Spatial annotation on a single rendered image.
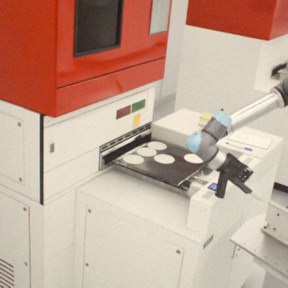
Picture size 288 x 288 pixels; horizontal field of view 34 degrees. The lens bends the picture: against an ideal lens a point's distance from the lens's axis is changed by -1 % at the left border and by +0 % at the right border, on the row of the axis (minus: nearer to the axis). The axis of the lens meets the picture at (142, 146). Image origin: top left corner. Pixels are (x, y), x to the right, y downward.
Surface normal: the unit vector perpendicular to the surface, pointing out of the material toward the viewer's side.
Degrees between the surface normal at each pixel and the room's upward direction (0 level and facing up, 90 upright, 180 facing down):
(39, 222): 90
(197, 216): 90
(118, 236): 90
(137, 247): 90
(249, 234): 0
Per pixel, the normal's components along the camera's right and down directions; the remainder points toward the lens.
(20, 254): -0.55, 0.30
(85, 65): 0.83, 0.29
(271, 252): 0.09, -0.91
